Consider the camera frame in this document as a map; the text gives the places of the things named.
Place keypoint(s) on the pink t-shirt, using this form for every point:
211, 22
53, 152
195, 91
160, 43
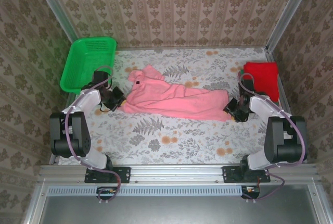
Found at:
177, 101

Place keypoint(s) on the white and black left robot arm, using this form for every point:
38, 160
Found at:
78, 104

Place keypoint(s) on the green folded t-shirt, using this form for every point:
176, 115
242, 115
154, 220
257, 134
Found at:
242, 71

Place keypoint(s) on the red folded t-shirt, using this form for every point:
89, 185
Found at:
262, 78

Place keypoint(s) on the green plastic basket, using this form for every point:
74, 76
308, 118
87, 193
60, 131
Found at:
86, 62

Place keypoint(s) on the floral table cover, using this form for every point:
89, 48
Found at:
182, 140

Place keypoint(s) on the grey metal panel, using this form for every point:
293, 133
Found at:
169, 208

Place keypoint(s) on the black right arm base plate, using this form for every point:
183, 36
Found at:
230, 174

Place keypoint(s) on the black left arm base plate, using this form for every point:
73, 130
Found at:
122, 174

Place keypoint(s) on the aluminium mounting rail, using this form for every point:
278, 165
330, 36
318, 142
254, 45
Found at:
177, 173

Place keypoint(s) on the aluminium frame post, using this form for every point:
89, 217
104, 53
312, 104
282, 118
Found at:
291, 10
52, 2

